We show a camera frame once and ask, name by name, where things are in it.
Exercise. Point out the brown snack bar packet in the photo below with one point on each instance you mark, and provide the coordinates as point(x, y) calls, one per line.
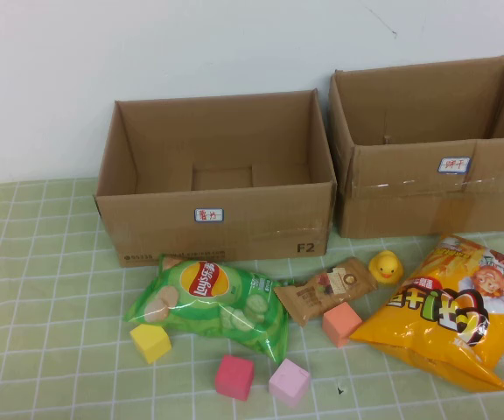
point(313, 297)

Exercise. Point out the green Lay's chip bag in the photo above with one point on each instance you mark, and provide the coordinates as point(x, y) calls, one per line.
point(204, 306)

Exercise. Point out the yellow-orange chip bag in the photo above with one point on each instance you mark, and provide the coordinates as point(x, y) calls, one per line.
point(431, 337)

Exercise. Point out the cardboard box with F2 print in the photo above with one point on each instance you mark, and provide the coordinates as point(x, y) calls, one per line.
point(252, 238)

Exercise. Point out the white label on F2 box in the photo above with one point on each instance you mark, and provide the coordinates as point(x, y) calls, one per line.
point(208, 215)

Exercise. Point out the orange foam cube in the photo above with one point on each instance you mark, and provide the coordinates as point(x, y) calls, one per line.
point(341, 324)

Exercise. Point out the yellow rubber duck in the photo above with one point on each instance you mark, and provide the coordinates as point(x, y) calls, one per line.
point(385, 269)

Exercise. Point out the taped cardboard box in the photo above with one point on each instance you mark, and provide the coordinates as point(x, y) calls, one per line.
point(401, 210)

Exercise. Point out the red foam cube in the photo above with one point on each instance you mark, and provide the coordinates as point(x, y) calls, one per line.
point(233, 377)

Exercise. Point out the yellow foam cube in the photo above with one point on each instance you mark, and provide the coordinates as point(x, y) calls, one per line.
point(149, 343)

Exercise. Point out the pink foam cube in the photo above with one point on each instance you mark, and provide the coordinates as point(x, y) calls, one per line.
point(289, 384)

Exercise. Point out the white label on taped box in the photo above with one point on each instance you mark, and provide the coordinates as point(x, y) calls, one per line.
point(454, 165)

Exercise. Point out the green checked tablecloth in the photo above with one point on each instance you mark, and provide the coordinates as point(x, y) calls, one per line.
point(37, 306)

